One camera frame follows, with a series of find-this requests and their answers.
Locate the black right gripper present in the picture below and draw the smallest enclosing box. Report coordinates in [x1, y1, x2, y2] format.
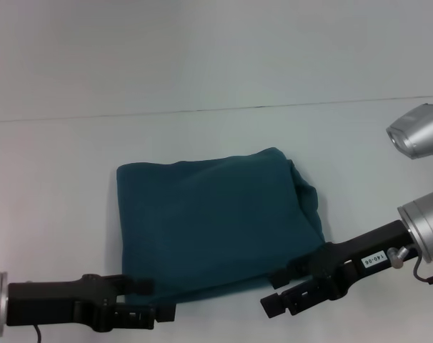
[259, 219, 418, 319]

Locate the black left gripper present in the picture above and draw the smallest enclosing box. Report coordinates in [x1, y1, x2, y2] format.
[6, 272, 178, 334]

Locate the blue t-shirt with FREE print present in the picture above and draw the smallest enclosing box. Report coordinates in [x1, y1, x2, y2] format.
[116, 146, 328, 305]

